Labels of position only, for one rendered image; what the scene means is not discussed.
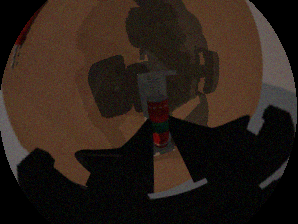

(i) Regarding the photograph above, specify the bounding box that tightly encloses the red-handled screwdriver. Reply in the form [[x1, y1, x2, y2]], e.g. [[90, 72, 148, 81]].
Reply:
[[11, 2, 47, 71]]

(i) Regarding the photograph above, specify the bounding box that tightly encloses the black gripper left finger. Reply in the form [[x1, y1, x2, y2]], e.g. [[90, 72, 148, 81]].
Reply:
[[74, 120, 154, 193]]

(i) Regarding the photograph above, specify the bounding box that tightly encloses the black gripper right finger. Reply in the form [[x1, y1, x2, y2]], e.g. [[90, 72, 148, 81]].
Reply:
[[168, 116, 250, 183]]

